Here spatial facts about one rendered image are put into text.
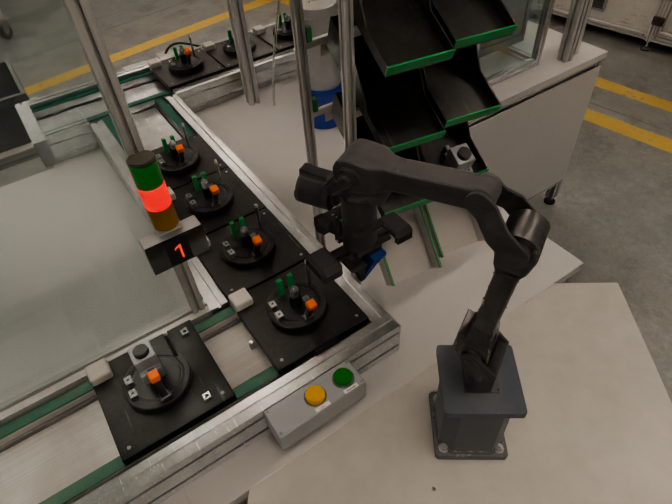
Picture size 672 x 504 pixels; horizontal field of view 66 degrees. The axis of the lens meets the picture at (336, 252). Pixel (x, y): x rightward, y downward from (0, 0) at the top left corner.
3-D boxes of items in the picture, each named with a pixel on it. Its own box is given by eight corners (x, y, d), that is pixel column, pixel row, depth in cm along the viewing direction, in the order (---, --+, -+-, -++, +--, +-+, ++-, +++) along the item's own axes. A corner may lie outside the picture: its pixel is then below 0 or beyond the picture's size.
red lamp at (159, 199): (175, 205, 97) (168, 184, 93) (150, 216, 95) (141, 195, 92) (166, 191, 100) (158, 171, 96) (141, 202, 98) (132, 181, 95)
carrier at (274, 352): (368, 322, 120) (368, 287, 111) (279, 376, 111) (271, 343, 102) (313, 261, 134) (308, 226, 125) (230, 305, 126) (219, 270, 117)
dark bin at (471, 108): (497, 112, 107) (513, 89, 100) (442, 129, 103) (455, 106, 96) (436, 11, 115) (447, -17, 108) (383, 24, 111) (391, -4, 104)
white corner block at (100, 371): (117, 381, 113) (110, 371, 110) (96, 392, 111) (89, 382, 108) (111, 365, 115) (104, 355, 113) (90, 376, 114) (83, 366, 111)
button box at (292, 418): (366, 395, 113) (366, 381, 108) (283, 451, 105) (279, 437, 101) (348, 372, 117) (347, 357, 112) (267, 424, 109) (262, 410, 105)
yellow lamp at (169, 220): (182, 224, 100) (176, 205, 97) (158, 235, 99) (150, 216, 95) (173, 211, 103) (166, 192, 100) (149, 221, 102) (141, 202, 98)
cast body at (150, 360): (167, 374, 105) (156, 355, 99) (146, 386, 103) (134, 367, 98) (152, 346, 109) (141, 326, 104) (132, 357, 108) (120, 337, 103)
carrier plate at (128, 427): (237, 399, 108) (235, 394, 107) (125, 466, 99) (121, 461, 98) (191, 324, 122) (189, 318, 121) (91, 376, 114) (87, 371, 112)
